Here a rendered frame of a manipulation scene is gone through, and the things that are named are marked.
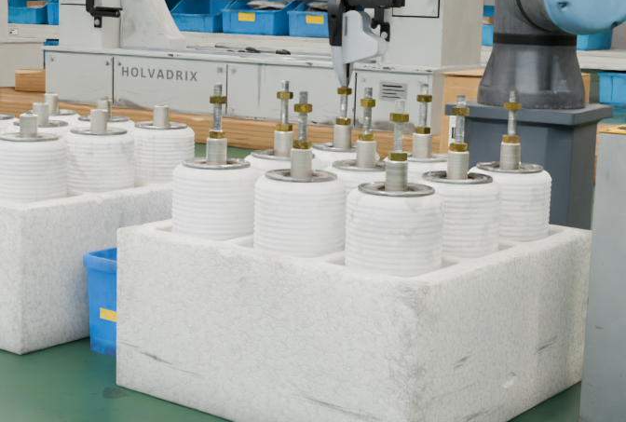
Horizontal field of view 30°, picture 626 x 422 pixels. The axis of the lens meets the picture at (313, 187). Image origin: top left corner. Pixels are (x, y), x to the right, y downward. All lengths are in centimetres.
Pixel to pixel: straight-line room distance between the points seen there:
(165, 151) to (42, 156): 22
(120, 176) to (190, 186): 32
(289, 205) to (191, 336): 18
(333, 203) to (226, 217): 13
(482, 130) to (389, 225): 54
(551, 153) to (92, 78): 255
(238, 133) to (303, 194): 235
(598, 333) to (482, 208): 18
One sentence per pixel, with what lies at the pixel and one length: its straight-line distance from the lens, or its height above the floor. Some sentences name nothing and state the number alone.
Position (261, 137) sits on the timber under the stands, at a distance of 347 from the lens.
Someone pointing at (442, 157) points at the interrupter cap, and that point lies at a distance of 140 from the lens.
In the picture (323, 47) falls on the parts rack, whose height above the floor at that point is 20.
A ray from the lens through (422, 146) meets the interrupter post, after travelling 140.
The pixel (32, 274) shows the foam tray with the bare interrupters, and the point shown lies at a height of 10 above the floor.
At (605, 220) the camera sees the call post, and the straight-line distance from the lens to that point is 122.
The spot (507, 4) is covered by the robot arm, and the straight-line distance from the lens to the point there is 163.
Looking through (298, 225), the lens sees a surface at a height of 21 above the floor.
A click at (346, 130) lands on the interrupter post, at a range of 146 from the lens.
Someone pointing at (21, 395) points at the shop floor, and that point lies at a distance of 133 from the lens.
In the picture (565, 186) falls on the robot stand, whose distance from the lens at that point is 162.
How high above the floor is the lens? 43
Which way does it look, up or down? 9 degrees down
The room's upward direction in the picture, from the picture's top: 2 degrees clockwise
